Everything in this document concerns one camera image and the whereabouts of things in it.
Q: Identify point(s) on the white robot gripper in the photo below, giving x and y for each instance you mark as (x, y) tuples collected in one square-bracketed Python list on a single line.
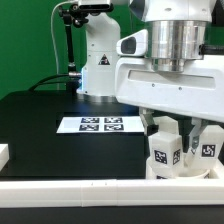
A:
[(197, 92)]

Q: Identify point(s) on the white round stool seat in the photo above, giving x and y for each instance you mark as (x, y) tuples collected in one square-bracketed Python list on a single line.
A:
[(184, 174)]

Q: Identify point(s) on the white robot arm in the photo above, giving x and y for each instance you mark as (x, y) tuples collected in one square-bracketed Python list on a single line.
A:
[(152, 54)]

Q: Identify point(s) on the white U-shaped fence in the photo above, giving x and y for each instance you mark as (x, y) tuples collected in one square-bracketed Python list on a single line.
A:
[(89, 193)]

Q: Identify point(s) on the white marker paper sheet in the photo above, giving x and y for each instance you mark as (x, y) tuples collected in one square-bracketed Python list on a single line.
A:
[(108, 124)]

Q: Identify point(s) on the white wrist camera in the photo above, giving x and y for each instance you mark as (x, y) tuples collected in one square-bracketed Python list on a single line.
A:
[(133, 45)]

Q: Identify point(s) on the white overhead camera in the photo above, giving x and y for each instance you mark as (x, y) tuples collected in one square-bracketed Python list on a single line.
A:
[(95, 5)]

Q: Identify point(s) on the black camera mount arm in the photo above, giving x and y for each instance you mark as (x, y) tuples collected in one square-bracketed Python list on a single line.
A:
[(72, 17)]

